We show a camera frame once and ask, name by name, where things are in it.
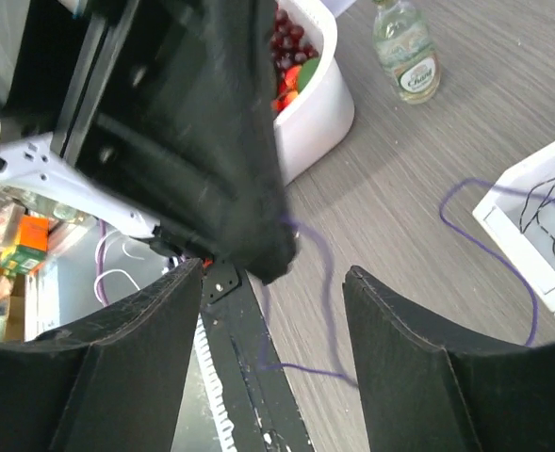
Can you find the clear plastic bottle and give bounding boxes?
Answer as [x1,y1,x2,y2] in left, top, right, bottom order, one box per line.
[372,0,441,105]

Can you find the white plastic fruit basket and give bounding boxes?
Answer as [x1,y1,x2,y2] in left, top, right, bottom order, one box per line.
[274,1,355,184]

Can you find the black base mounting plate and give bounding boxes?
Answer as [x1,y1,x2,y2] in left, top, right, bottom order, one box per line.
[200,260,314,452]

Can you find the white slotted cable duct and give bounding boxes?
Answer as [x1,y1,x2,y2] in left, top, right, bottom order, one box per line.
[193,315,237,452]

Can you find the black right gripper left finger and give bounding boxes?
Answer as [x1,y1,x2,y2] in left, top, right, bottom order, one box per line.
[0,260,202,452]

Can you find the red grape bunch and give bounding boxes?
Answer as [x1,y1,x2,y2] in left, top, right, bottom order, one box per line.
[269,7,319,73]

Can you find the peach nectarine fruits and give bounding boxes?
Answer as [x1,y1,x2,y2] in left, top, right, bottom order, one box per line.
[271,65,302,114]

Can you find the green lime fruit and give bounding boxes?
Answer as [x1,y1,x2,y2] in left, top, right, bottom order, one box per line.
[296,56,320,92]

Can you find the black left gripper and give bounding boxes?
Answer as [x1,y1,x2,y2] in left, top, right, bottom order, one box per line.
[0,1,296,283]

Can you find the white six-compartment organizer tray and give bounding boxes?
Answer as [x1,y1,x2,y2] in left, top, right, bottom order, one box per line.
[473,141,555,315]

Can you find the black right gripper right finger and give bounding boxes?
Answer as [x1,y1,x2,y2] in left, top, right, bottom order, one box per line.
[343,266,555,452]

